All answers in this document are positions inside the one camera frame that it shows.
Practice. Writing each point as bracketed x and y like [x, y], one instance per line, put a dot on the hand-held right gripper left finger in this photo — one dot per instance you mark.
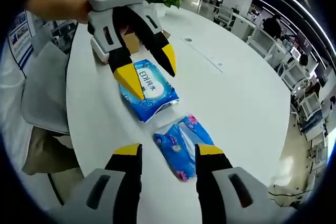
[86, 203]

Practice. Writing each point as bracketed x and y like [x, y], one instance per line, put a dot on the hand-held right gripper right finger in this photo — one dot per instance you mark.
[249, 203]

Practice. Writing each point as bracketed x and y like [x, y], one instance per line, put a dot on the brown cardboard shoe box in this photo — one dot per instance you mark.
[131, 43]

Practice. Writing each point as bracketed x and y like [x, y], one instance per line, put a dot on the blue white wet wipes pack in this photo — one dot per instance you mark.
[160, 87]

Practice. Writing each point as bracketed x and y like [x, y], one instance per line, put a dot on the blue floral soft tissue pack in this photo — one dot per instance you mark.
[176, 153]

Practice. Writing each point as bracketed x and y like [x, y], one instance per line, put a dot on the white table socket panel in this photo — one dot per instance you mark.
[210, 60]

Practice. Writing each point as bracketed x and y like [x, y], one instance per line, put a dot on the person's beige trousers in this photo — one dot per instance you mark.
[47, 153]

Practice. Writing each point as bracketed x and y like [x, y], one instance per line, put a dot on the row of white office chairs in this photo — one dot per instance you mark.
[225, 14]

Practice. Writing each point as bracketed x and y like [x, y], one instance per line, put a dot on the grey mesh office chair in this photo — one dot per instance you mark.
[44, 90]

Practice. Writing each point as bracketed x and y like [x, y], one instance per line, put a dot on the blue white wall poster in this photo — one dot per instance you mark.
[21, 37]

